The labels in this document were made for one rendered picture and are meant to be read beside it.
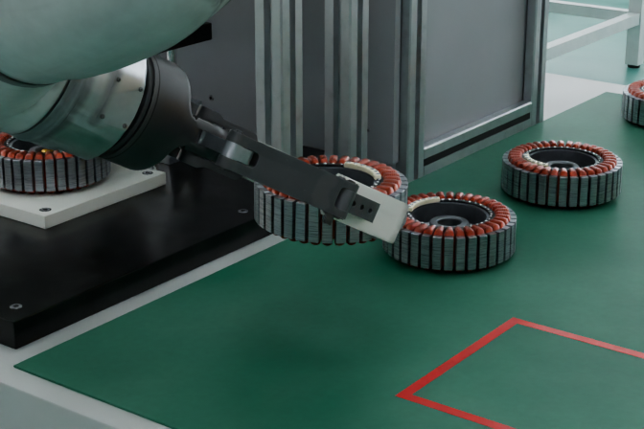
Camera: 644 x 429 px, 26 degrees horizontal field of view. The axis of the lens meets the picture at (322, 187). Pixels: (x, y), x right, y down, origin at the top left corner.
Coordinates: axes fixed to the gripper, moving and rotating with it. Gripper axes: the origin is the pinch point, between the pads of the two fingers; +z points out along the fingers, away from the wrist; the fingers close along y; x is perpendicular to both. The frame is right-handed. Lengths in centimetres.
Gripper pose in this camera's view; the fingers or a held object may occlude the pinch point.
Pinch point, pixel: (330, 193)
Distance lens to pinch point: 101.9
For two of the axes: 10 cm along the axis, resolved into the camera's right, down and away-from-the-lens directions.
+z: 6.9, 3.0, 6.6
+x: 4.0, -9.2, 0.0
